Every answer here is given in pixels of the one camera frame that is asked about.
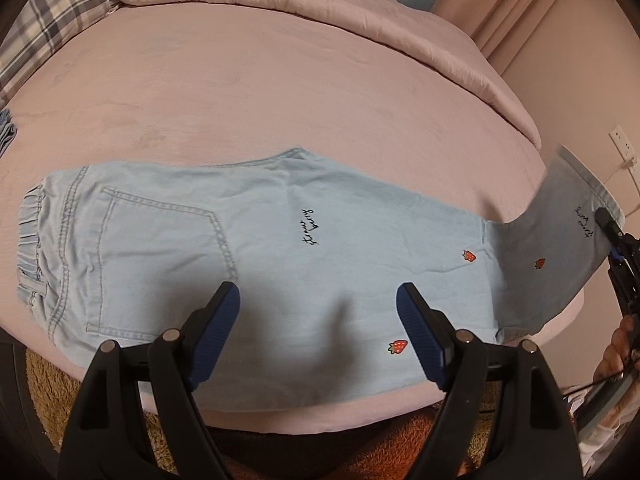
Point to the brown fuzzy rug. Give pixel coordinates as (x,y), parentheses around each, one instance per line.
(45,390)

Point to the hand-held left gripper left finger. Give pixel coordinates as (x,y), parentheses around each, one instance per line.
(220,317)

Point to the pink curtain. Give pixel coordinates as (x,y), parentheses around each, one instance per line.
(515,0)

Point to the folded blue pants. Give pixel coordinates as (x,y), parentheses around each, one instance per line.
(6,132)

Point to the person's right hand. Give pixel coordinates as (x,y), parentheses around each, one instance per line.
(617,350)

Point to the plaid pillow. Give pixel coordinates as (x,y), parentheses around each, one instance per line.
(45,20)

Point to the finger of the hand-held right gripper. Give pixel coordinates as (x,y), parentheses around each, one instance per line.
(607,222)
(615,258)

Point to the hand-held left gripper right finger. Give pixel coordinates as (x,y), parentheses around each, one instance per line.
(415,320)

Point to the white wall socket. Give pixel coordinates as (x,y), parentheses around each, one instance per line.
(621,141)

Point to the light blue strawberry pants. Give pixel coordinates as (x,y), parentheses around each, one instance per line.
(250,265)

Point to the pink quilt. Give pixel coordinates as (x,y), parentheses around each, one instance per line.
(325,15)

